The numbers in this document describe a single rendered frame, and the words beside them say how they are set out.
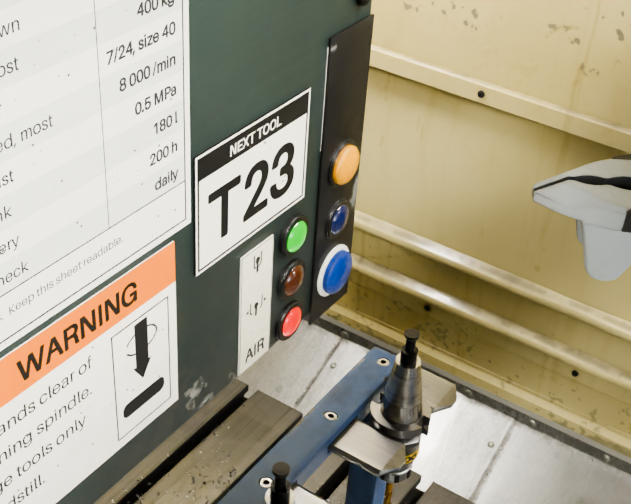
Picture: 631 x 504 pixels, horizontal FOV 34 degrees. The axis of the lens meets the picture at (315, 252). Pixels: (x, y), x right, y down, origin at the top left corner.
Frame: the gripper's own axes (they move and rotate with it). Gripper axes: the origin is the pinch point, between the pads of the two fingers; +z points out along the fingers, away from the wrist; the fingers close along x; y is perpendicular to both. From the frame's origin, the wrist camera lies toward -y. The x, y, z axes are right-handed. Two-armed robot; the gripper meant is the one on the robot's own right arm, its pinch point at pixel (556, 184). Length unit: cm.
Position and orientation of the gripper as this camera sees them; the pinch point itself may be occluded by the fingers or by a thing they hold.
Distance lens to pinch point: 63.5
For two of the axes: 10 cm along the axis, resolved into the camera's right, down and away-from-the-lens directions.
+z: -10.0, -0.9, 0.2
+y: -0.6, 8.1, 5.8
